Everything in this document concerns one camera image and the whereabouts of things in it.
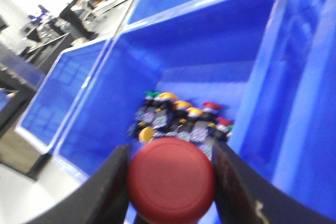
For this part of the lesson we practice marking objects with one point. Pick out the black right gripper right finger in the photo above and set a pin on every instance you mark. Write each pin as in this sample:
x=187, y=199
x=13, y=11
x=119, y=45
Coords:
x=243, y=196

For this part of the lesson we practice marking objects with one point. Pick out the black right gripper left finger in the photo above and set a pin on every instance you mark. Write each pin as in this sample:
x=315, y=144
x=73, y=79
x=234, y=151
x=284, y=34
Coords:
x=103, y=198

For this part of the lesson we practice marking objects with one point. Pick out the red push button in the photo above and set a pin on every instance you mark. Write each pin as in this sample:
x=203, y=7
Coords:
x=171, y=181

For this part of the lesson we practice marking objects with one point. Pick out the pile of push buttons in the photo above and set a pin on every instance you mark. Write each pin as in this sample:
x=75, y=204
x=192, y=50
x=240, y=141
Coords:
x=162, y=114

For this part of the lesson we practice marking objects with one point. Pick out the blue bin with mixed buttons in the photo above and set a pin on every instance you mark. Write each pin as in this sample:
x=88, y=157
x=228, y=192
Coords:
x=201, y=50

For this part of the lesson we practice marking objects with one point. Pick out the blue bin at left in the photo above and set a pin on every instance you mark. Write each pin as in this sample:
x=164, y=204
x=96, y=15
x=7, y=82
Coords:
x=43, y=117

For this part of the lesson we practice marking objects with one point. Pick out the person in white shirt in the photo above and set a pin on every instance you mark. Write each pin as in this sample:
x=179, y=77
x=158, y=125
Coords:
x=70, y=16

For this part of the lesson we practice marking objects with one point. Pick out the blue bin at right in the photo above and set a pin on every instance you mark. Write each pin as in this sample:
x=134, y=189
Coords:
x=305, y=168

